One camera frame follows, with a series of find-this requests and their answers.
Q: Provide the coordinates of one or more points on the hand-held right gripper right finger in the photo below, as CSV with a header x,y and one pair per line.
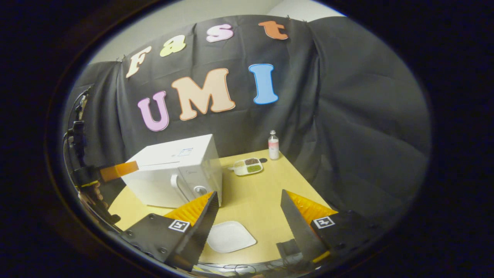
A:
x,y
297,231

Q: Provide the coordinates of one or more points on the black backdrop cloth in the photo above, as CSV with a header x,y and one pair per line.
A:
x,y
366,116

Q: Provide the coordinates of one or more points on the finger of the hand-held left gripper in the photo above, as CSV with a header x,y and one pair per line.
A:
x,y
119,171

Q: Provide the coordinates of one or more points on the black table clamp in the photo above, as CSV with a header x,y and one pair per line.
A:
x,y
287,251

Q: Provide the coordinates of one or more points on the white divided snack tray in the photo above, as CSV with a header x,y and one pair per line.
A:
x,y
248,166

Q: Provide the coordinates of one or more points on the clear bottle with pink label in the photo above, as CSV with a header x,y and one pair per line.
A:
x,y
273,148

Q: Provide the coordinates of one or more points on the white square plate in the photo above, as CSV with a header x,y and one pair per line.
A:
x,y
231,236

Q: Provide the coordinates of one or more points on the white microwave oven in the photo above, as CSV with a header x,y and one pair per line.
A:
x,y
173,158

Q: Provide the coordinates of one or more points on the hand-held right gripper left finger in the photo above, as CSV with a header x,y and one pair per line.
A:
x,y
197,239

